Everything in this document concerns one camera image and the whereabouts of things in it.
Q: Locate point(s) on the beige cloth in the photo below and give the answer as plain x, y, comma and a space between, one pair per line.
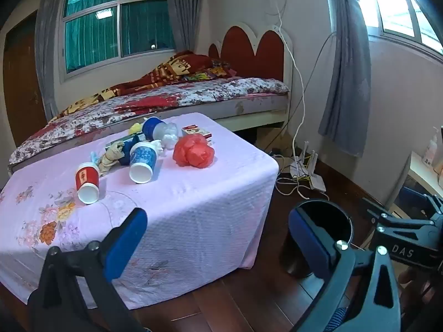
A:
110, 159

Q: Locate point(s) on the white router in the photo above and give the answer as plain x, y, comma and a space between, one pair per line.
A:
316, 181

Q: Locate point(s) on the red and white headboard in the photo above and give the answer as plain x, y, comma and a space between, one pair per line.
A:
249, 53

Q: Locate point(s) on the bright window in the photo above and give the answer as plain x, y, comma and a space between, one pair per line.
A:
398, 10

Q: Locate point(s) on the clear crumpled plastic bag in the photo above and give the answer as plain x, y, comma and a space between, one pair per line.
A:
169, 135

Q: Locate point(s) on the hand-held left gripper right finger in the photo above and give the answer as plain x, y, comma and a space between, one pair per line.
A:
309, 240

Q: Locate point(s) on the small red box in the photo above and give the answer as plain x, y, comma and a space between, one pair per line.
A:
196, 132

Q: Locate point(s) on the brown wooden door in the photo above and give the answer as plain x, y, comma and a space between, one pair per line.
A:
22, 83

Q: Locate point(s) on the blue patterned paper cup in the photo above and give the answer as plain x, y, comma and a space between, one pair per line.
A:
142, 160

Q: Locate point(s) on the green curtained window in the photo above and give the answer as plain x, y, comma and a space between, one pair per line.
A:
114, 24

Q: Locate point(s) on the red plastic bag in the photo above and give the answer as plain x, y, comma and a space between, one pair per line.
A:
193, 151

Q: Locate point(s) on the floral bed sheet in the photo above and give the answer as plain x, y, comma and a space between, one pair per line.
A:
193, 95

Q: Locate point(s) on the red paper cup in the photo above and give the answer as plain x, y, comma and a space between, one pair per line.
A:
86, 181

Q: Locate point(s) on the pink floral tablecloth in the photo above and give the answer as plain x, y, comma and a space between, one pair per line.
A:
193, 214

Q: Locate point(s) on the green and white carton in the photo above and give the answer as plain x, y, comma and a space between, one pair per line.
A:
116, 142

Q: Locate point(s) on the white pump bottle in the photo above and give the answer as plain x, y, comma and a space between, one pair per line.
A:
429, 150

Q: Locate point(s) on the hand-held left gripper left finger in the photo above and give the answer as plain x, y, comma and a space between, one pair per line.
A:
127, 240

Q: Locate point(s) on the colourful pillow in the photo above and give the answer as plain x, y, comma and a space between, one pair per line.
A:
219, 70

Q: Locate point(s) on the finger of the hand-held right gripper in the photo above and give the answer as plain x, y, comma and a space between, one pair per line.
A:
398, 222
434, 204

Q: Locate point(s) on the light blue bag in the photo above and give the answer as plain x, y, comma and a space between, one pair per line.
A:
92, 155

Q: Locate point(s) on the white desk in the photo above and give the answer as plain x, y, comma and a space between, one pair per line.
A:
420, 179

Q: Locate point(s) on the red patterned blanket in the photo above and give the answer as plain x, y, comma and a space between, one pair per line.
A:
162, 72

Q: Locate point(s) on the dark blue cloth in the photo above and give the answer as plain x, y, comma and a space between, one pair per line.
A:
127, 151

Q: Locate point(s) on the black trash bin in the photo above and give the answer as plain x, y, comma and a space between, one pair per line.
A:
334, 216

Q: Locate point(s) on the grey tied curtain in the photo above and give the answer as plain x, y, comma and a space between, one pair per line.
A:
346, 62

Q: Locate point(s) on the person's right hand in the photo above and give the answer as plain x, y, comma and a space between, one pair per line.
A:
412, 282

